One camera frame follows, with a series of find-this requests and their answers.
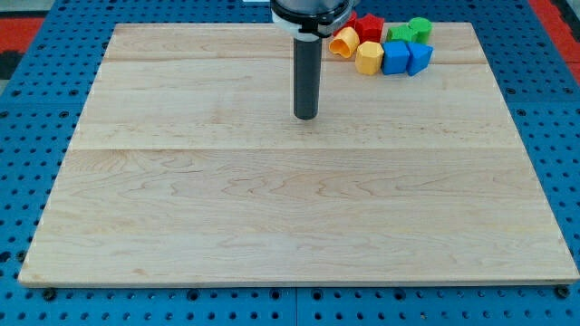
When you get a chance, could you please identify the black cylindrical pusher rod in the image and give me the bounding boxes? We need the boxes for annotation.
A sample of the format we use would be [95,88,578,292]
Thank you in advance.
[294,39,322,120]

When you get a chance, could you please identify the yellow heart block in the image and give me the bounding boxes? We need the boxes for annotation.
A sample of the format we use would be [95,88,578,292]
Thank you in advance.
[328,26,360,59]

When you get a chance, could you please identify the red block behind flange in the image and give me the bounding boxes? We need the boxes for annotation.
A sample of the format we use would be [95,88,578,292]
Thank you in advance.
[333,10,358,36]

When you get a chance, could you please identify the yellow hexagon block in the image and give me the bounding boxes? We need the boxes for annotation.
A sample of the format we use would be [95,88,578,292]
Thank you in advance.
[354,41,384,75]

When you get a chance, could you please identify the red star block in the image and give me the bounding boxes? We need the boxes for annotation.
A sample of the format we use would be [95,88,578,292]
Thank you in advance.
[354,14,385,43]

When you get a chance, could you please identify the blue cube block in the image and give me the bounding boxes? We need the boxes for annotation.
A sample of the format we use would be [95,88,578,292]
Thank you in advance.
[382,41,410,75]

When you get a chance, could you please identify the green cube block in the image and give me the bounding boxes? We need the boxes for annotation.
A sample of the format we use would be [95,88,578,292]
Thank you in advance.
[386,24,418,43]

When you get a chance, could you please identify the blue triangle block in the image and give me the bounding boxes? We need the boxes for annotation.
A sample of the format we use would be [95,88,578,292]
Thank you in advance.
[407,43,433,76]

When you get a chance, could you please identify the green cylinder block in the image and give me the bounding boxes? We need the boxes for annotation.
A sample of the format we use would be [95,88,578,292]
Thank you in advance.
[407,17,432,44]

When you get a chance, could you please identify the wooden board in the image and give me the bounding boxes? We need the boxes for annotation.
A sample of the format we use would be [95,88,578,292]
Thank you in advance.
[19,23,579,288]

